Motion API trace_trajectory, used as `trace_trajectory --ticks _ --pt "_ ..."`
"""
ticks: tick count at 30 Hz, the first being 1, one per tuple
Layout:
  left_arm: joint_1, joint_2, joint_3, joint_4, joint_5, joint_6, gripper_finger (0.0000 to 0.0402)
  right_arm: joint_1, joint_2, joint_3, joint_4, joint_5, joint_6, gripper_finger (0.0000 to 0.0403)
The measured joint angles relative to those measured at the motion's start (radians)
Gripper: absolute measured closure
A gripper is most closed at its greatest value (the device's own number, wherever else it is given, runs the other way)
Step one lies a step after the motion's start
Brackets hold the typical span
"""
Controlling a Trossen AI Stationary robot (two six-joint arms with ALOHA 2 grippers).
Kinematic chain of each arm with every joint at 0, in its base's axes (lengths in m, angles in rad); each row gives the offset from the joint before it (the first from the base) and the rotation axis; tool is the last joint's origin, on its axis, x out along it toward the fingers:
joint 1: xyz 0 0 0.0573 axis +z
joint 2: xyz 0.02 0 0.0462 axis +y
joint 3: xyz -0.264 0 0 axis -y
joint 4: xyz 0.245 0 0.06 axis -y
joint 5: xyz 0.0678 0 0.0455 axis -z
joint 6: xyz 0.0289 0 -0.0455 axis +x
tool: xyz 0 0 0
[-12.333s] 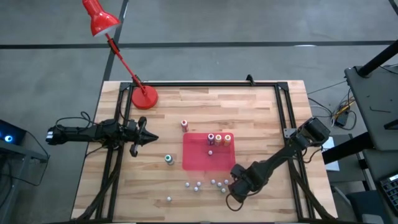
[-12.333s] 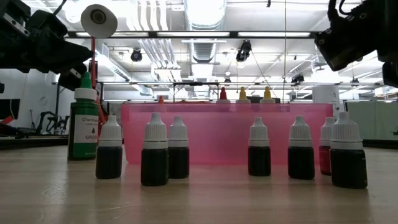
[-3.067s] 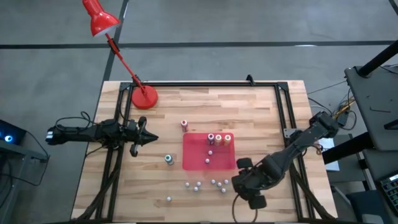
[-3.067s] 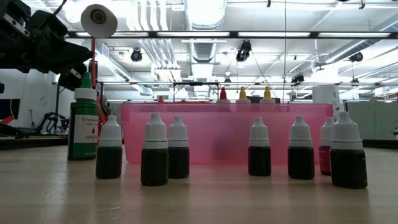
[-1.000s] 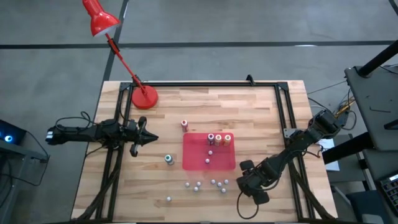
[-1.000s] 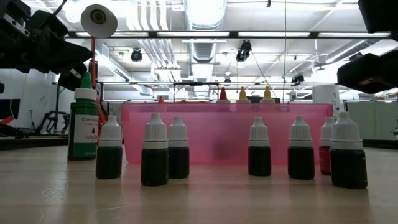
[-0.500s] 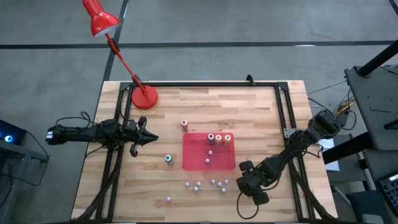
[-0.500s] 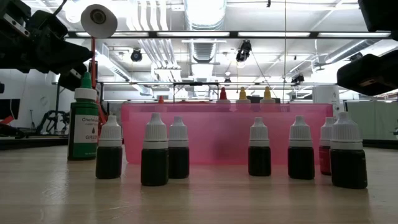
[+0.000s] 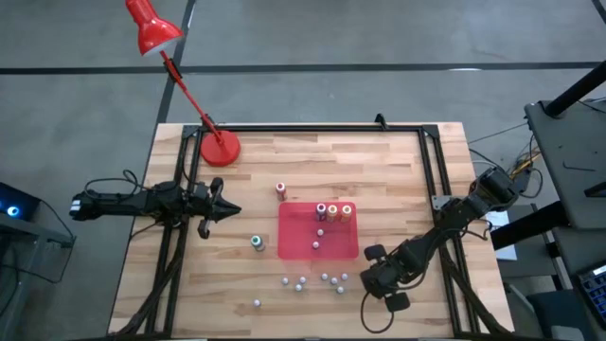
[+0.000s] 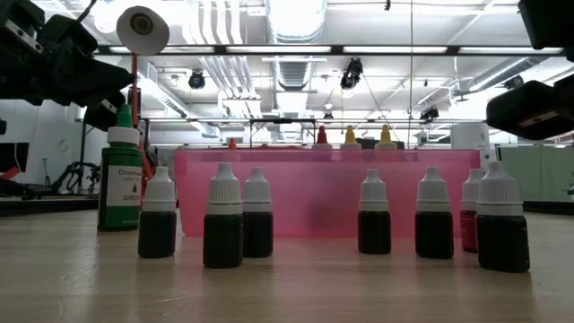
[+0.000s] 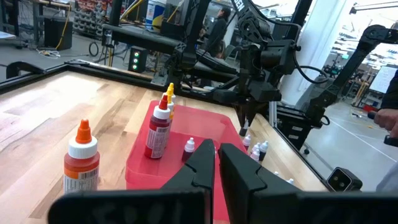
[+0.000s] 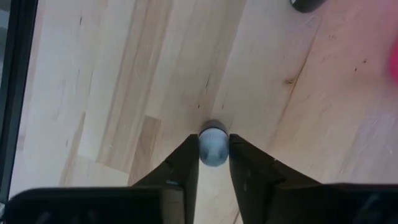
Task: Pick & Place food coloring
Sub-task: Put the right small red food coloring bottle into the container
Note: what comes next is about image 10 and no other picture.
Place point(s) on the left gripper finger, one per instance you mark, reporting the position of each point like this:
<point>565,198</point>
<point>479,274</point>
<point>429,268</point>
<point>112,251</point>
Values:
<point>105,78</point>
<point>107,94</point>

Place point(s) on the green food coloring bottle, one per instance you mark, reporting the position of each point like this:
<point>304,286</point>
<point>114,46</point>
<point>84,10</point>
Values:
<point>119,179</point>

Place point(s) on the small white-capped dropper bottle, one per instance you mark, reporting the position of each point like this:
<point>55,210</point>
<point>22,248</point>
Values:
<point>502,242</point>
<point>373,231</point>
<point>157,233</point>
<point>433,233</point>
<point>259,233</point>
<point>468,229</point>
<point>223,242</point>

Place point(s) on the yellow food coloring bottle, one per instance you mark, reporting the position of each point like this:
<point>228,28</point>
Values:
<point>385,134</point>
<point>350,136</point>

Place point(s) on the red food coloring bottle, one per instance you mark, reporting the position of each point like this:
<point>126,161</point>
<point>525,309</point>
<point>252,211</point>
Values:
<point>322,136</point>

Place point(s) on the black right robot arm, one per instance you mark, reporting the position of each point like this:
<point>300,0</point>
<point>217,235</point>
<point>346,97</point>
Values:
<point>547,22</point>

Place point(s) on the black ceiling spotlight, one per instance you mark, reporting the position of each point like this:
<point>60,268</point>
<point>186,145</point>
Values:
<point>196,80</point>
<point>513,82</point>
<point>429,112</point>
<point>352,74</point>

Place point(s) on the red desk lamp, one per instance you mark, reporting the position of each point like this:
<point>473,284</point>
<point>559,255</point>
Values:
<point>142,29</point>

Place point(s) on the green partition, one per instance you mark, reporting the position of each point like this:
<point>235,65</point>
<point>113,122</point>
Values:
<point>538,175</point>

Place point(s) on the white cabinet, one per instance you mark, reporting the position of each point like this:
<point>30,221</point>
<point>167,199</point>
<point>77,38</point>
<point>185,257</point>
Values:
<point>468,134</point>

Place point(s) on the black background equipment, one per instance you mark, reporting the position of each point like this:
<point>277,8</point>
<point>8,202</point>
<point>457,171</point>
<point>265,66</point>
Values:
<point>74,170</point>

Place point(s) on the dark monitor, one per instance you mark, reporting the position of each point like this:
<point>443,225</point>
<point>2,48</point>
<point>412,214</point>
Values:
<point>13,157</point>

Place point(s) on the black background stand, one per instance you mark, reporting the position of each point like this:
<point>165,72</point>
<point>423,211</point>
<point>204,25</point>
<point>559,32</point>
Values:
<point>282,120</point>

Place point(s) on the pink translucent plastic bin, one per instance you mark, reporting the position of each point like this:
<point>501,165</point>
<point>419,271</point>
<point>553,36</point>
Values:
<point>314,197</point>

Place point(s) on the thin black rail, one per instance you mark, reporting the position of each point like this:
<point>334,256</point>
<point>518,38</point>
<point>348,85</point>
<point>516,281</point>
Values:
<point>475,120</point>

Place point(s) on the silver ventilation duct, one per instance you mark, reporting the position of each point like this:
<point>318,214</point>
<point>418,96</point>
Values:
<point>293,27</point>

